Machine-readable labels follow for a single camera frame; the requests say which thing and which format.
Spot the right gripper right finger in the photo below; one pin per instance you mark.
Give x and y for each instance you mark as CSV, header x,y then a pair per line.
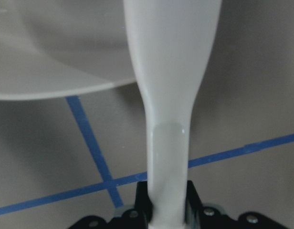
x,y
202,216

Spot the white hand brush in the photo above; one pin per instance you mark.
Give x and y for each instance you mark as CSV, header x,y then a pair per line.
x,y
170,43

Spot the white plastic dustpan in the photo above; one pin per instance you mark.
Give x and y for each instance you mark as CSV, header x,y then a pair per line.
x,y
58,48

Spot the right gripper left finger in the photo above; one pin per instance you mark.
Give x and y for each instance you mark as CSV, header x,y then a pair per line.
x,y
137,216

